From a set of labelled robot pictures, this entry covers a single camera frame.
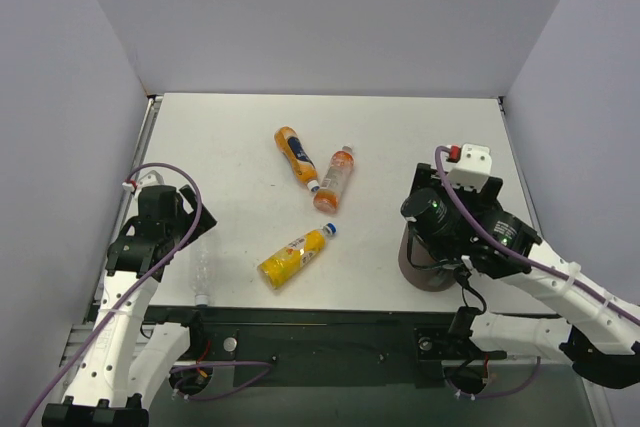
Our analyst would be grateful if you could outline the yellow juice bottle blue cap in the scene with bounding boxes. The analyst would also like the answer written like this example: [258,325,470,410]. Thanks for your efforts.
[257,223,337,290]

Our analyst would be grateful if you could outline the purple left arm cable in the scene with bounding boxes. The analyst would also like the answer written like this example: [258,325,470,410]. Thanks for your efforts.
[22,162,275,427]

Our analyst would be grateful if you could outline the clear empty plastic bottle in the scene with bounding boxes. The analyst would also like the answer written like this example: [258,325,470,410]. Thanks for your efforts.
[190,240,211,307]

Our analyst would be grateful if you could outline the orange bottle dark blue label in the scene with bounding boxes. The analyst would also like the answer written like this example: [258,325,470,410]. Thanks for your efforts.
[274,126,320,193]

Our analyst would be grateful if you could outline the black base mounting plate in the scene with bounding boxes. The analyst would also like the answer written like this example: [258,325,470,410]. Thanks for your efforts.
[143,306,506,388]

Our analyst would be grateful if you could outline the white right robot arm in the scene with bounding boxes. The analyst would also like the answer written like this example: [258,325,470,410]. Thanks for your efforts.
[400,163,639,389]

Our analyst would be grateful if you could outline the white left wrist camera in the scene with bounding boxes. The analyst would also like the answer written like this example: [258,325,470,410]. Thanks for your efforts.
[137,170,164,188]

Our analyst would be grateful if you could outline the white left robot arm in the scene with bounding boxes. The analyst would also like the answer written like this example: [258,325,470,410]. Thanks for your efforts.
[41,185,217,426]

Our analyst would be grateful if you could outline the aluminium front rail frame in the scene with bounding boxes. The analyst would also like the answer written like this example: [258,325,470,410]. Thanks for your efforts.
[59,94,601,368]

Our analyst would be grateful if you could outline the brown round bin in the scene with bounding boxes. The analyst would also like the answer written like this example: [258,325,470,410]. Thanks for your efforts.
[398,228,456,292]

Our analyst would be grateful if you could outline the clear orange drink bottle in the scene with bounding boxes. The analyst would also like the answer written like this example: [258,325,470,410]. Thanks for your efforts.
[313,144,355,214]

